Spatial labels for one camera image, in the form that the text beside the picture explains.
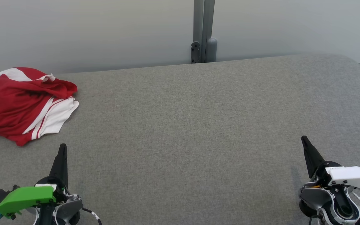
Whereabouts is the grey rounded post cylinder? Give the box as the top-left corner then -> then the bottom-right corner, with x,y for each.
206,37 -> 218,63

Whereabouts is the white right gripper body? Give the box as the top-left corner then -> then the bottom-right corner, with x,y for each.
311,161 -> 360,192

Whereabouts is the grey fabric sofa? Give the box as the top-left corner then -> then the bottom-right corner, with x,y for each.
0,54 -> 360,225

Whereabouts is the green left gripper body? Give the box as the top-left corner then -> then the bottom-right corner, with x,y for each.
0,177 -> 68,218

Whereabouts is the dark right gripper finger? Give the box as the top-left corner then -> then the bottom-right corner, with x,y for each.
301,136 -> 320,179
305,136 -> 327,171

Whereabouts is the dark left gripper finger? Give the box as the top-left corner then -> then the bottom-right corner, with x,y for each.
49,144 -> 64,185
60,144 -> 69,188

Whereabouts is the grey metal partition post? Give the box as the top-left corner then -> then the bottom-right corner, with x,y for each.
193,0 -> 215,63

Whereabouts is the black white-banded thin cable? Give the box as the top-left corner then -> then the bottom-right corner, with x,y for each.
82,207 -> 103,225

